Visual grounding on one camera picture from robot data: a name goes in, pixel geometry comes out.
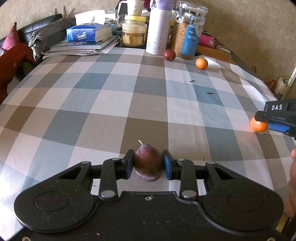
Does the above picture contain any dark purple plum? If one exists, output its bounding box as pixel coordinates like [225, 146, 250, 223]
[133, 139, 164, 182]

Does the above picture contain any mandarin orange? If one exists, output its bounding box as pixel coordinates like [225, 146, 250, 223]
[250, 117, 268, 132]

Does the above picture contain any person right hand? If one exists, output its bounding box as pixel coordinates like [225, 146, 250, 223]
[285, 148, 296, 218]

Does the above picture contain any white shopping bag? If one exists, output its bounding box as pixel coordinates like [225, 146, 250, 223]
[274, 76, 292, 100]

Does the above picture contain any red shopping bag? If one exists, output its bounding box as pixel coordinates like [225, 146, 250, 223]
[266, 79, 276, 96]

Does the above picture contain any checkered tablecloth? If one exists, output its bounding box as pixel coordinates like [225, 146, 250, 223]
[1, 48, 295, 240]

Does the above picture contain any small far mandarin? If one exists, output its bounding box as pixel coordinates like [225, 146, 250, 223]
[195, 57, 208, 70]

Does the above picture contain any brown wooden board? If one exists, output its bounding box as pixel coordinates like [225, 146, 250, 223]
[197, 45, 236, 64]

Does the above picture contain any pink pencil case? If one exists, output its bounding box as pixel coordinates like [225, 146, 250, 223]
[199, 35, 215, 49]

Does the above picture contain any gold metal tray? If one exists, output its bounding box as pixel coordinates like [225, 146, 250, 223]
[276, 213, 290, 233]

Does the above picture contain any dark plum near bottle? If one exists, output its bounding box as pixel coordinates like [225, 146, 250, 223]
[163, 49, 176, 61]

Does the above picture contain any stack of books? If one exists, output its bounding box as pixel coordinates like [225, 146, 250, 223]
[43, 35, 117, 56]

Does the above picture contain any clear cereal jar blue label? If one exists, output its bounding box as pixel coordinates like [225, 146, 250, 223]
[170, 1, 208, 59]

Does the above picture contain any blue tissue box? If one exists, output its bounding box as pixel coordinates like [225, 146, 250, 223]
[66, 24, 112, 42]

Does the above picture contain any yellow lid glass jar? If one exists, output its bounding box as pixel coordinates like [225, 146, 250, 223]
[122, 15, 147, 47]

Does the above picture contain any white lilac thermos bottle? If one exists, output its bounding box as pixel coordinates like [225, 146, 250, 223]
[145, 0, 174, 55]

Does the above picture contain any grey jacket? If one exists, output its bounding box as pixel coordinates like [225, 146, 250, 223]
[28, 18, 76, 63]

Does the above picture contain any black leather sofa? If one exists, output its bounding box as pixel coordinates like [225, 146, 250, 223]
[17, 14, 65, 57]

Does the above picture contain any pink cushion near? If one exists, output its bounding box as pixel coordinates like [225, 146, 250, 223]
[1, 22, 20, 51]

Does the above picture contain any white paper cup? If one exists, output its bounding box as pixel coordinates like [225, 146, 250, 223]
[127, 0, 144, 16]

